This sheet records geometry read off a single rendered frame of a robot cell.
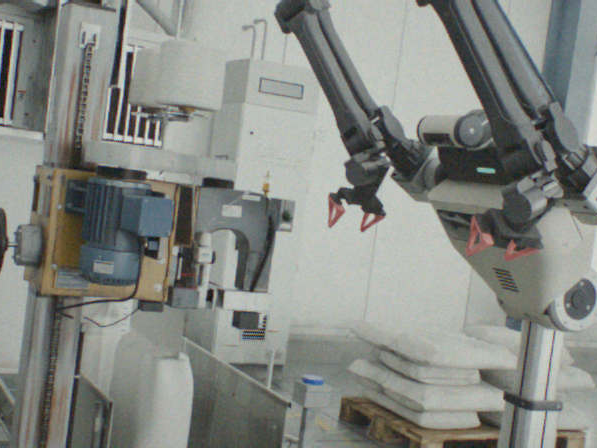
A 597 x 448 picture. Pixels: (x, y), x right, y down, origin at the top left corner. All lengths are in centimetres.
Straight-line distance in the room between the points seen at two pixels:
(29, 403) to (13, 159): 275
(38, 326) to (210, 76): 77
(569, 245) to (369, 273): 549
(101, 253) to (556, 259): 102
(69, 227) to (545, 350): 119
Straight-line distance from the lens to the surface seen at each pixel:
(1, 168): 512
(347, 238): 736
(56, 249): 240
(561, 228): 205
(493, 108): 174
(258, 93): 631
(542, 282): 212
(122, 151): 220
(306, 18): 231
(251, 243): 255
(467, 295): 810
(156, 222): 219
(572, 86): 814
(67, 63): 245
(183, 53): 228
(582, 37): 822
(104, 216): 223
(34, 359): 249
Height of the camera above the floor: 138
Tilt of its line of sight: 3 degrees down
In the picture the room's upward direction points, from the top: 7 degrees clockwise
